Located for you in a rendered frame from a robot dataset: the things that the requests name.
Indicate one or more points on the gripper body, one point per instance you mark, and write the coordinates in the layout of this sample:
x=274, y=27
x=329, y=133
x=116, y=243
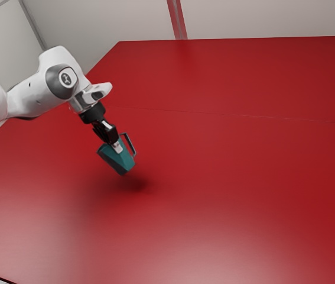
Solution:
x=93, y=114

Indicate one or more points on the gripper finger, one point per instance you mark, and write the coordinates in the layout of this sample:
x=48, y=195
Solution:
x=111, y=133

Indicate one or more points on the teal faceted mug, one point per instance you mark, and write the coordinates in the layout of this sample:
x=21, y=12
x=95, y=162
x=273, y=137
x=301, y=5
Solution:
x=119, y=158

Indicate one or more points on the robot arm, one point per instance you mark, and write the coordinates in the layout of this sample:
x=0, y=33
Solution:
x=28, y=91

